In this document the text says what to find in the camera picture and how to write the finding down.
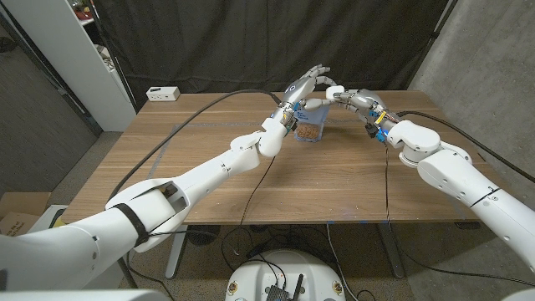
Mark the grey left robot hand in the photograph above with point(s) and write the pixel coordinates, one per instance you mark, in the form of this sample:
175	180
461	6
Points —
299	90

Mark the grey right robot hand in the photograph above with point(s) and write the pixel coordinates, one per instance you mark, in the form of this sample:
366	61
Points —
368	102

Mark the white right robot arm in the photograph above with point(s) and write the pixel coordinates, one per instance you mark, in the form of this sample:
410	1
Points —
460	180

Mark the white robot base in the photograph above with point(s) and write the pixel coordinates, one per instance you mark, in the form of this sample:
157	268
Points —
251	276

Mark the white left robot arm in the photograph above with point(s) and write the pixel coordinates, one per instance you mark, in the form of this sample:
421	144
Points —
188	184

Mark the blue almond food bag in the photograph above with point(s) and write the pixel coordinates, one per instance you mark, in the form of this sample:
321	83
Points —
311	127

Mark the black backdrop stand pole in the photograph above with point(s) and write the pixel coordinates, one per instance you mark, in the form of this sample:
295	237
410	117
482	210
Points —
125	85
433	42

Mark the black backdrop curtain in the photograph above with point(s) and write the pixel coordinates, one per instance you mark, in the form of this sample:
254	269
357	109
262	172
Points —
209	42

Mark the white power strip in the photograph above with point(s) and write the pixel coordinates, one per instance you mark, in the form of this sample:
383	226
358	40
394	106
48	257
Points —
163	93

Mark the grey table leg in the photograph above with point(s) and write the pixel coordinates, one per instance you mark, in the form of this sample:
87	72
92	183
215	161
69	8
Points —
390	251

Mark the round black floor fan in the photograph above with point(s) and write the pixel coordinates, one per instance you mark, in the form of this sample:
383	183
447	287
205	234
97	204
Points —
203	235

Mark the black antenna module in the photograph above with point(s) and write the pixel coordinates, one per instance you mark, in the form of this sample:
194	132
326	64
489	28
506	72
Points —
280	292

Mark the white table leg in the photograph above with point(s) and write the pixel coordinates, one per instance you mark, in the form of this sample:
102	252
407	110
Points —
175	255

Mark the red shelf item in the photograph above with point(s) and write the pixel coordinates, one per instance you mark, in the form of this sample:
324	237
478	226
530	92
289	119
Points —
83	14

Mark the white shelf cabinet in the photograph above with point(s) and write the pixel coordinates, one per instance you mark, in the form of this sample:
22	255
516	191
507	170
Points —
62	50

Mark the brown cardboard box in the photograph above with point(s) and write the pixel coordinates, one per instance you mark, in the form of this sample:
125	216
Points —
23	209

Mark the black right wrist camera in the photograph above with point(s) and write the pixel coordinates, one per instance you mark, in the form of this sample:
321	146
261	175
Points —
371	129

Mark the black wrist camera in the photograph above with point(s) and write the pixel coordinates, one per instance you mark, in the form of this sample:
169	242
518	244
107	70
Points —
291	123
371	129

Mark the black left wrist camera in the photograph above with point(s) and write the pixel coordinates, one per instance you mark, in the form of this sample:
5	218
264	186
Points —
291	123

